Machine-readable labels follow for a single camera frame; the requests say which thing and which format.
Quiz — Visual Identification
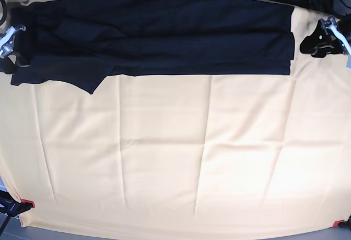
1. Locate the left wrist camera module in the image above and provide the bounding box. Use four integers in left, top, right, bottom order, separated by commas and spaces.
346, 56, 351, 70

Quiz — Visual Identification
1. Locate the left red-black table clamp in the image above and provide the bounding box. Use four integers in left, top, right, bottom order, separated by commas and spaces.
0, 191, 35, 235

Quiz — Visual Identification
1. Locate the red-black table clamp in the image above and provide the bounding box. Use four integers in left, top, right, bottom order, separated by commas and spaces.
0, 191, 35, 235
333, 216, 351, 230

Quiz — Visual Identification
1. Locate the dark navy T-shirt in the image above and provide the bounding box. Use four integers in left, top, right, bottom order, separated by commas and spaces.
11, 0, 295, 93

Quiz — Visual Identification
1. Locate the yellow table cloth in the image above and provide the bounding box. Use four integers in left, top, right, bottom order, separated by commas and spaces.
0, 0, 351, 231

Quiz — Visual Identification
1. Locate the right red-black table clamp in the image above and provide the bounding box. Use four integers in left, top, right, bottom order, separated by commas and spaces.
333, 216, 351, 230

